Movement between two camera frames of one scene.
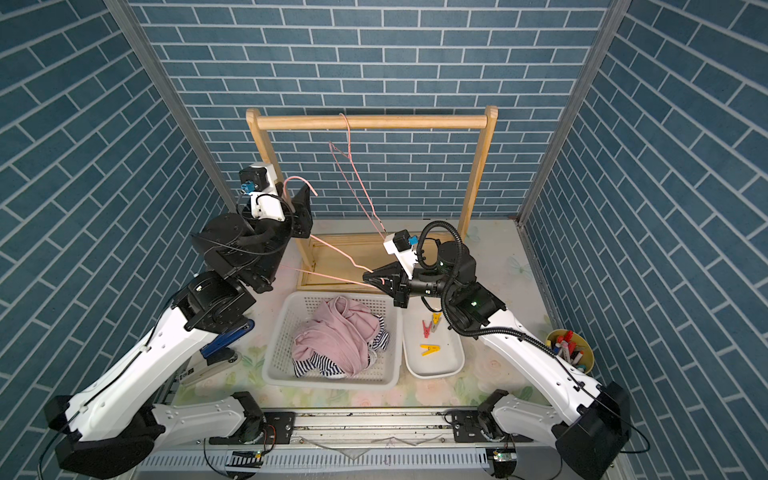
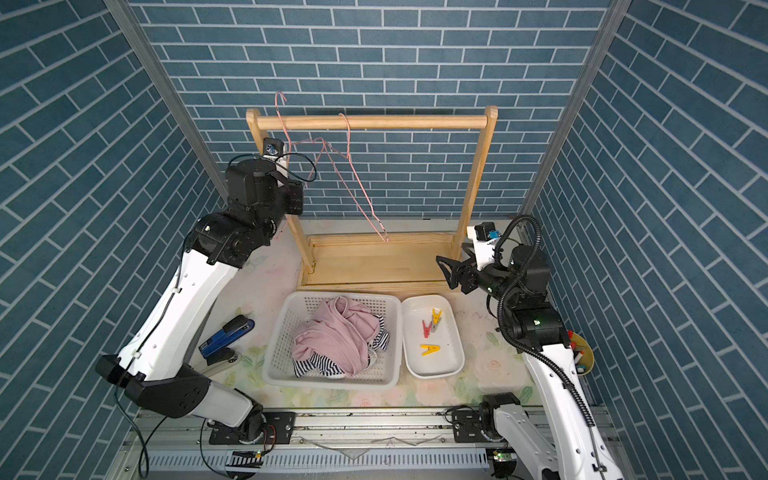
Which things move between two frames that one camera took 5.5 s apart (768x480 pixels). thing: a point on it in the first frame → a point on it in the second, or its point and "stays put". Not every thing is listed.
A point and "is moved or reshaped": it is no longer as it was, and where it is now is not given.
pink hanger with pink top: [323, 243] → [305, 142]
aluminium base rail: [358, 442] stays put
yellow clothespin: [430, 349] stays put
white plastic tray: [431, 348] stays put
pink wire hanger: [349, 164] is moved or reshaped
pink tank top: [342, 330] stays put
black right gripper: [403, 291] → [469, 269]
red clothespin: [426, 330] stays put
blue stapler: [226, 335] stays put
